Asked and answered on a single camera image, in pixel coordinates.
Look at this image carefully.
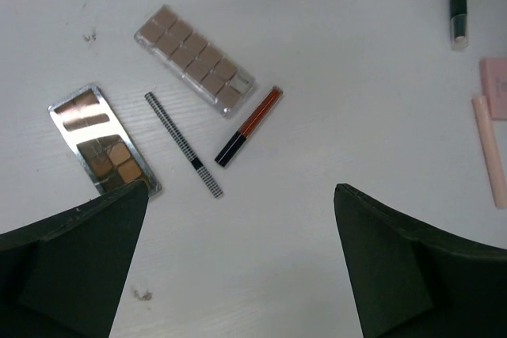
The pink square compact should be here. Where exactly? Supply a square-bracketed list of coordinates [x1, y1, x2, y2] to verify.
[479, 58, 507, 120]

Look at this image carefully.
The red black lip gloss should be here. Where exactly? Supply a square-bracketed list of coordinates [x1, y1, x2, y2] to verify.
[215, 86, 284, 168]

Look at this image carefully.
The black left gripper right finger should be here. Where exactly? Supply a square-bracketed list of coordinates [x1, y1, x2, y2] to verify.
[334, 184, 506, 337]

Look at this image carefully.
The pink slim tube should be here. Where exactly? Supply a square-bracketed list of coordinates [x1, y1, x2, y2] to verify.
[471, 96, 506, 210]

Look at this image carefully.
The pink-brown eyeshadow palette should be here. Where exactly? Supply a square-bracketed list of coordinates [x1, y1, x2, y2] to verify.
[134, 5, 256, 117]

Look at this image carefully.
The black concealer stick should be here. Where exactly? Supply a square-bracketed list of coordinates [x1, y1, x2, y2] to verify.
[449, 0, 468, 50]

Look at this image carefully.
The brown eyeshadow palette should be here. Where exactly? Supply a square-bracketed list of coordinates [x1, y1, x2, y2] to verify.
[48, 83, 162, 196]

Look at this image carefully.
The grey checkered eyeliner pencil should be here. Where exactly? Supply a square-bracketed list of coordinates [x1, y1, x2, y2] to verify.
[144, 92, 223, 199]

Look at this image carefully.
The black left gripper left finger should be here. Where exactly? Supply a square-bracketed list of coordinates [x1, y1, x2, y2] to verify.
[1, 180, 148, 337]

